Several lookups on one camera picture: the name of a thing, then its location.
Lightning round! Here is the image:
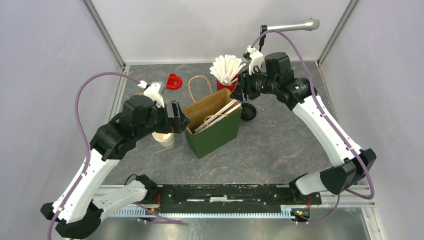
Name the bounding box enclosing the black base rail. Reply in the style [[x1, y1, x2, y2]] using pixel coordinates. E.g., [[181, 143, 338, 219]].
[[139, 183, 322, 214]]

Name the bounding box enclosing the red cylindrical holder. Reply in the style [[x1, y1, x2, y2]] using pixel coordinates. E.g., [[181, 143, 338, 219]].
[[216, 80, 237, 92]]

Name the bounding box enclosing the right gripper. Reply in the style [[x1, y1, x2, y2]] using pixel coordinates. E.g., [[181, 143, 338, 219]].
[[229, 66, 279, 103]]

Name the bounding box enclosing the white paper cup stack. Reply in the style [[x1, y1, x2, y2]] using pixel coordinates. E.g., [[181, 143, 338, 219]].
[[152, 132, 175, 149]]

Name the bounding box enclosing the green paper bag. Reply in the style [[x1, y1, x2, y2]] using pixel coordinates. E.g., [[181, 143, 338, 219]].
[[183, 75, 242, 159]]

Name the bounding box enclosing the silver microphone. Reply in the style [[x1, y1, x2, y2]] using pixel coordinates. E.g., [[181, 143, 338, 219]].
[[266, 18, 320, 32]]

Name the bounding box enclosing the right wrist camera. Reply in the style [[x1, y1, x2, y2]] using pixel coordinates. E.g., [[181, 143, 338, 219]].
[[243, 46, 264, 75]]

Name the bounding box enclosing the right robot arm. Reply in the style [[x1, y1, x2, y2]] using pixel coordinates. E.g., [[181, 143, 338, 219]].
[[231, 49, 377, 204]]

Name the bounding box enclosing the red plastic letter d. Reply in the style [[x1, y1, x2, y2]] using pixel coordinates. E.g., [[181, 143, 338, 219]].
[[166, 73, 183, 90]]

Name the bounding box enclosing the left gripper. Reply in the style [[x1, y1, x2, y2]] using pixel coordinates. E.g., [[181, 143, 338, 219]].
[[134, 99, 191, 140]]

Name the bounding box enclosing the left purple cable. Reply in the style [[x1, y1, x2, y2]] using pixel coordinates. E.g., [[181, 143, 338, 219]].
[[46, 72, 143, 240]]

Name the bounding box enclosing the black mini tripod stand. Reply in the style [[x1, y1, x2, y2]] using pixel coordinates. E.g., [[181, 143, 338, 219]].
[[258, 24, 268, 52]]

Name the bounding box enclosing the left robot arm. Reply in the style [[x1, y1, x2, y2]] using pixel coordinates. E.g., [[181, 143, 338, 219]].
[[40, 95, 190, 240]]

